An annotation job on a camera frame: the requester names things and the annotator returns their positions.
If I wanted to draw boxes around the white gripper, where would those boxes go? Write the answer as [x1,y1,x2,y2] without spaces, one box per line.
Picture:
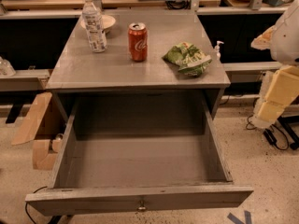
[252,65,299,129]

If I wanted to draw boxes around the red coke can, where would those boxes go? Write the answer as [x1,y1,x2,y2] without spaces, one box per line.
[128,22,148,62]

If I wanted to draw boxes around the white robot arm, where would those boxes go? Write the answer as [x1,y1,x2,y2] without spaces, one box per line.
[250,0,299,129]

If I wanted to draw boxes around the open grey top drawer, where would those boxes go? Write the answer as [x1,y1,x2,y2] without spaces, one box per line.
[26,91,253,216]

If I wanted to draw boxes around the metal drawer knob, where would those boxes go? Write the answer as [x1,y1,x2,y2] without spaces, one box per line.
[137,201,147,212]

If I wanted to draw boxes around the hand sanitizer pump bottle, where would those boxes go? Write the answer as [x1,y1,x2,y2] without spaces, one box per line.
[214,40,224,60]

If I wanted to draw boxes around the green chip bag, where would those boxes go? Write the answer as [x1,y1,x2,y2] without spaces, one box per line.
[163,42,212,77]

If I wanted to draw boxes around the grey cabinet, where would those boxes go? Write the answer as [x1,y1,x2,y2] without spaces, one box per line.
[47,9,230,113]

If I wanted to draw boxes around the white bowl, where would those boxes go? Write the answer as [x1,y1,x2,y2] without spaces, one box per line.
[80,15,116,34]

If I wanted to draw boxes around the clear plastic water bottle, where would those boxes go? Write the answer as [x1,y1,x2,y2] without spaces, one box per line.
[82,0,107,52]

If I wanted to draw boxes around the cardboard box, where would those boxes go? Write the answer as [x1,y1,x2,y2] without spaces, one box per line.
[11,92,64,171]

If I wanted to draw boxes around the clear plastic object left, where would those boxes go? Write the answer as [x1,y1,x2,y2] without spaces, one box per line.
[0,57,16,77]

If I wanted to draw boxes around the black floor cable right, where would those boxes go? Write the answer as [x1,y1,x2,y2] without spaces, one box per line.
[245,114,291,151]

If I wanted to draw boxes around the black floor cable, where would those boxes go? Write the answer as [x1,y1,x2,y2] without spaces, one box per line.
[245,114,291,151]
[24,186,49,224]

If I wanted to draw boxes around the black floor cable left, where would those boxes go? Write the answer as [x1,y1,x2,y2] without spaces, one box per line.
[24,186,49,224]

